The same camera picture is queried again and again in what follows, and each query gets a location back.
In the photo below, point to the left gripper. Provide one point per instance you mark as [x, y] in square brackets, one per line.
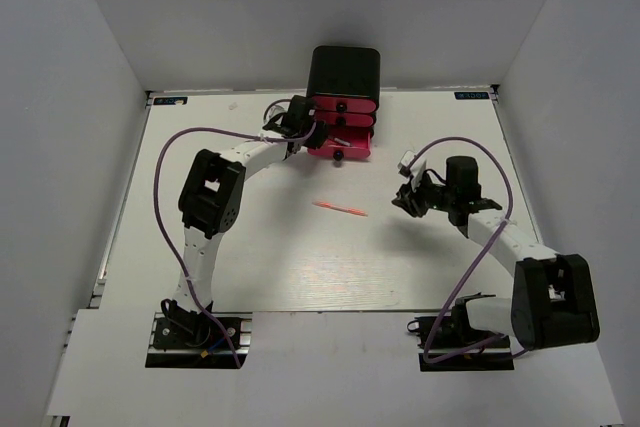
[319, 135]

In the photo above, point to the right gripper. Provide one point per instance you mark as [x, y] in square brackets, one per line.
[410, 201]

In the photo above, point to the pink top drawer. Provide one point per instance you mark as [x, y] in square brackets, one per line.
[356, 105]

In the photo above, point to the orange highlighter pen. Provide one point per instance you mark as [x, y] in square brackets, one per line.
[342, 209]

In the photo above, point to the blue thin pen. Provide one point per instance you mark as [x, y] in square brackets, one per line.
[339, 141]

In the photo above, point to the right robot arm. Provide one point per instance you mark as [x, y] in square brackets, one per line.
[552, 303]

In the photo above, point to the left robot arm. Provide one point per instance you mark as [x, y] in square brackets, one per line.
[210, 199]

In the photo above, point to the black drawer cabinet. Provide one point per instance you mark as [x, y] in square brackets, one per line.
[345, 71]

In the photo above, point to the right blue table label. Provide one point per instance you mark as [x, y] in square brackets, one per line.
[471, 95]

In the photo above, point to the blue table label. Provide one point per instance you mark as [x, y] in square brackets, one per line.
[471, 95]
[170, 101]

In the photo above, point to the left blue table label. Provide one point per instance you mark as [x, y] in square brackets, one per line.
[170, 101]

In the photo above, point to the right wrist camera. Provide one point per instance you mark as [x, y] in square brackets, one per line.
[412, 163]

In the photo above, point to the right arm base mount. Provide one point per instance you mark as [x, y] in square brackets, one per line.
[457, 347]

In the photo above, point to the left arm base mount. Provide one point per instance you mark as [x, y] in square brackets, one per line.
[183, 339]

